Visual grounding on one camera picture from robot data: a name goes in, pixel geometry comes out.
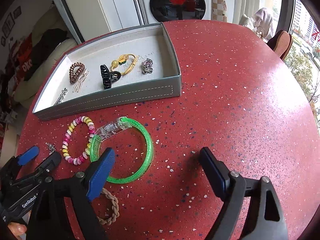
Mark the large picture frame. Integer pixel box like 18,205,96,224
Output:
1,12,14,34

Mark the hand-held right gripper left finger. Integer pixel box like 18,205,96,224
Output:
26,147,116,240

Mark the cream sofa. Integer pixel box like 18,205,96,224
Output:
14,6,78,109

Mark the wooden chair with towel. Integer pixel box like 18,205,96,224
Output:
239,7,275,40

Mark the beige metal hair clip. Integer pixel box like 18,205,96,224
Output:
72,69,90,93

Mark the brown chair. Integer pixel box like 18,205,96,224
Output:
266,29,293,60

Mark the black clothing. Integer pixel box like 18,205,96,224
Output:
27,29,71,80

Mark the white washing machine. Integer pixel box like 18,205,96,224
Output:
137,0,212,25

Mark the red handled mop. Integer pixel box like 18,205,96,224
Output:
120,0,148,26

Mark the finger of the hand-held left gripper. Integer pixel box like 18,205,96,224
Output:
30,151,62,180
0,145,40,180

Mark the grey jewelry tray box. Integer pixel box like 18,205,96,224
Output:
32,22,182,121

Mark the silver rhinestone barrette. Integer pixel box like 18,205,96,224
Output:
54,88,68,106

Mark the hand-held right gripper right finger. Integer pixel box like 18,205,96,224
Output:
199,147,289,240

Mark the beige braided hair tie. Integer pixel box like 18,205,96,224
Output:
96,187,120,225

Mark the black claw hair clip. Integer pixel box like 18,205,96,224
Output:
100,64,122,90

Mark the brown spiral hair tie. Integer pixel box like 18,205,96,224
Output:
69,61,87,84

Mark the yellow flower hair tie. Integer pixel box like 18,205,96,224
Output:
111,53,138,77

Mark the green translucent bangle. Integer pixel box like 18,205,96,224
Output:
89,116,154,186

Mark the person's left hand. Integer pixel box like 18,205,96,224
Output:
7,224,27,238

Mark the red printed cushion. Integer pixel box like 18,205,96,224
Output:
17,34,34,80

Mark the multicolour bead bracelet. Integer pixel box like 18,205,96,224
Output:
61,116,96,165

